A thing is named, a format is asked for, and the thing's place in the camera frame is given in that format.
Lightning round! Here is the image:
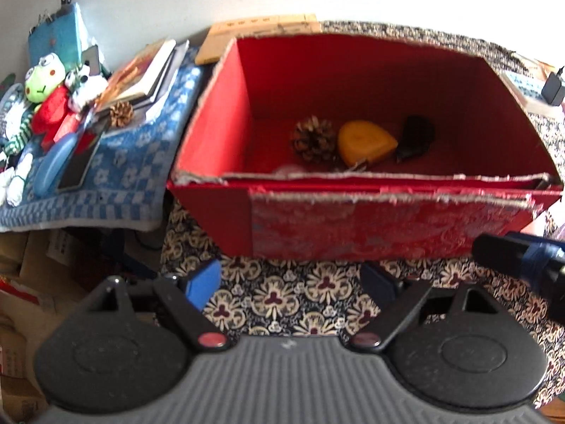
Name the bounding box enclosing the blue box with binder clips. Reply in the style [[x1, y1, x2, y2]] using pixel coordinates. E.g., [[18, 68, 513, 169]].
[[27, 2, 91, 71]]

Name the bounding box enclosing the black and white panda plush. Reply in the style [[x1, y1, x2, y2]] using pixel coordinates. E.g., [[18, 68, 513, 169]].
[[65, 64, 109, 111]]

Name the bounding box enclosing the yellow tape measure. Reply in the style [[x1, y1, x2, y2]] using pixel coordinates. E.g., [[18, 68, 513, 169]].
[[338, 120, 398, 164]]

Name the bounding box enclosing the small brown pine cone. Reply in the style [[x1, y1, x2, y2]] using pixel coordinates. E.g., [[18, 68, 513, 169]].
[[109, 101, 134, 128]]

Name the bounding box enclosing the small grey card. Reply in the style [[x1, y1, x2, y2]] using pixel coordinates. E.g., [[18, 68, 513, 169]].
[[82, 45, 101, 73]]

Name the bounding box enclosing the red patterned cardboard box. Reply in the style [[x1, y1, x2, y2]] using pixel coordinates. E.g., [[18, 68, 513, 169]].
[[167, 33, 565, 260]]

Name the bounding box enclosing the white power strip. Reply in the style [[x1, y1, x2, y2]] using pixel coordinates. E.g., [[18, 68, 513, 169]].
[[503, 71, 557, 118]]

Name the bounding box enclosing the blue checkered cloth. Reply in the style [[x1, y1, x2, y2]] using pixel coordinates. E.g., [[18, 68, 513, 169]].
[[0, 46, 208, 234]]

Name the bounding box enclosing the black phone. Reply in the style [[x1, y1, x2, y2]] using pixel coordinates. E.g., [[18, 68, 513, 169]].
[[56, 119, 111, 193]]

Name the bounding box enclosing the floral patterned tablecloth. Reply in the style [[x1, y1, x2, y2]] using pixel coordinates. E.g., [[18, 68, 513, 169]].
[[159, 20, 565, 409]]

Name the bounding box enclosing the green frog plush toy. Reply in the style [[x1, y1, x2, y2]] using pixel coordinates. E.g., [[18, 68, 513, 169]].
[[24, 53, 71, 135]]

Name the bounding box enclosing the blue glasses case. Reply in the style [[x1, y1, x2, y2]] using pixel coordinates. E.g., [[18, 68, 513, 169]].
[[34, 135, 77, 197]]

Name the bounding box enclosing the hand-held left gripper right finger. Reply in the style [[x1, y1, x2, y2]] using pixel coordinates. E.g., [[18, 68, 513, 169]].
[[350, 262, 501, 354]]

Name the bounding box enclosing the yellow booklet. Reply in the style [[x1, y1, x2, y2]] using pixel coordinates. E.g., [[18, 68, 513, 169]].
[[194, 14, 322, 66]]

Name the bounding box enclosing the white plush toy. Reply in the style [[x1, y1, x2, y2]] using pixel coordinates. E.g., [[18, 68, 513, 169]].
[[0, 154, 34, 206]]

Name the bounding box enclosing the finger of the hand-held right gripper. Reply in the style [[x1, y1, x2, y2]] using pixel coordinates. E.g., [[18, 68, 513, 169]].
[[471, 232, 559, 294]]

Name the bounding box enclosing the large brown pine cone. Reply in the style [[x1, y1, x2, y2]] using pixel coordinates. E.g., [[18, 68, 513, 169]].
[[291, 116, 336, 163]]

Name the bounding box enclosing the orange covered book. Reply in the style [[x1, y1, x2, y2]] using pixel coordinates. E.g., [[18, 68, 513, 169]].
[[95, 39, 177, 109]]

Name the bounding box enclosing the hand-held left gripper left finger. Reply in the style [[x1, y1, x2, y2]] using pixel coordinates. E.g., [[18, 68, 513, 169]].
[[95, 260, 230, 354]]

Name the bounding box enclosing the brown cardboard box with label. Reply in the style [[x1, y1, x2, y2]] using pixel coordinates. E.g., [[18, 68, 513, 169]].
[[22, 230, 111, 292]]

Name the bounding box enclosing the green striped plush toy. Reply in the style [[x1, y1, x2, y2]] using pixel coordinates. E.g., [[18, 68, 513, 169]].
[[0, 82, 34, 155]]

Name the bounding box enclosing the black round disc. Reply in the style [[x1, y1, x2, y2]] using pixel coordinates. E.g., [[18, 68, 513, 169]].
[[395, 115, 435, 162]]

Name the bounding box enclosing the stack of papers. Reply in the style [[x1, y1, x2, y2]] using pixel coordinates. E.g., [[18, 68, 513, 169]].
[[145, 41, 190, 120]]

